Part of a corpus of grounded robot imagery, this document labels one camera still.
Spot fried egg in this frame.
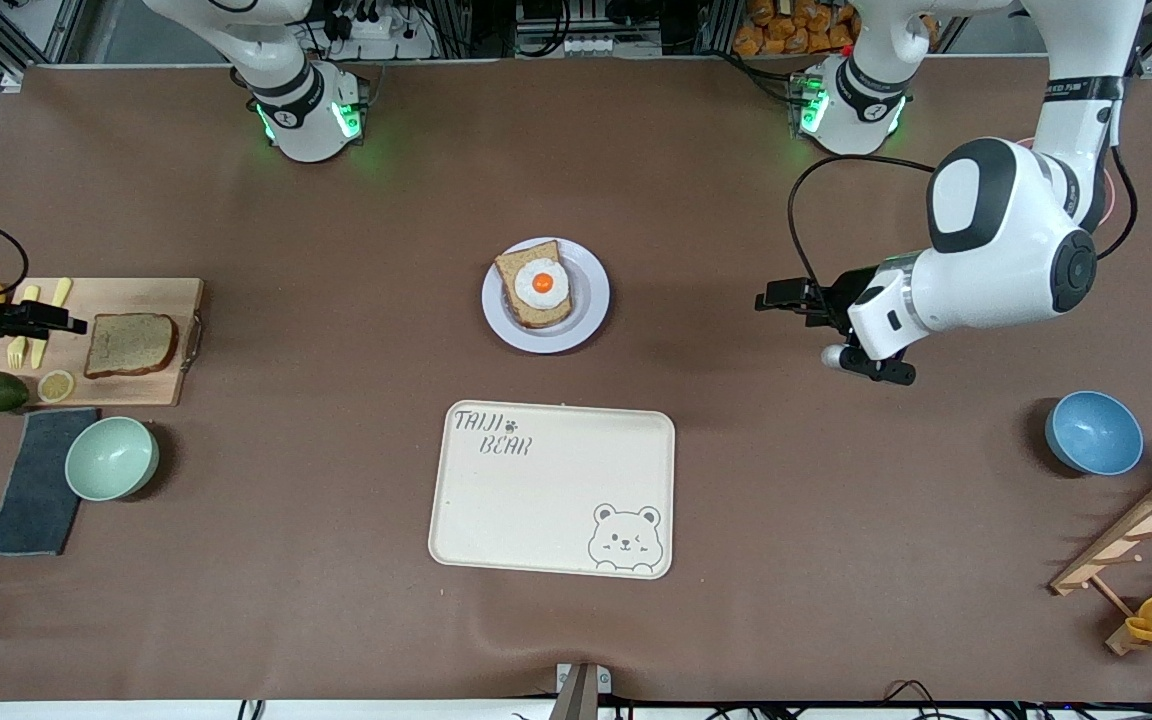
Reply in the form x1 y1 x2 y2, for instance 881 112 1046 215
514 258 571 312

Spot brown bread slice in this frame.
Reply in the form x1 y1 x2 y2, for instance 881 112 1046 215
493 240 574 329
84 313 179 379

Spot wooden cup rack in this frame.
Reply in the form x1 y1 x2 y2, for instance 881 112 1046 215
1049 460 1152 656

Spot dark grey cloth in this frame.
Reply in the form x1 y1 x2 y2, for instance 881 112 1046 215
0 407 100 557

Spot yellow plastic fork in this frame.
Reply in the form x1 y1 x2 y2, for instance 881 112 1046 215
6 285 41 369

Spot cream bear print tray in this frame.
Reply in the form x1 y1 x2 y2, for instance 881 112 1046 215
428 400 676 580

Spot mint green bowl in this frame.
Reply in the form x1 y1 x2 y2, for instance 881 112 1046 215
65 416 160 502

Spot bag of bread rolls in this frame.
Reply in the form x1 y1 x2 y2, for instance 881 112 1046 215
733 0 857 56

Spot white power strip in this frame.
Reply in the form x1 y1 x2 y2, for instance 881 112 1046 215
321 5 429 46

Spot blue bowl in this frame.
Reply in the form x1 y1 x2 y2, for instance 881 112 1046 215
1044 390 1145 477

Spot yellow plastic knife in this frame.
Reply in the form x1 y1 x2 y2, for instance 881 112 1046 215
30 277 73 369

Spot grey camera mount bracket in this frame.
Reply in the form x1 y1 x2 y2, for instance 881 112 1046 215
551 662 612 720

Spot wooden cutting board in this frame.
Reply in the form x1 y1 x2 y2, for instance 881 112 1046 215
0 277 205 407

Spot pale round plate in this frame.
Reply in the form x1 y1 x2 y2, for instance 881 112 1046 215
481 237 612 354

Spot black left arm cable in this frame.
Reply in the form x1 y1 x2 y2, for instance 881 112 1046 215
788 155 937 301

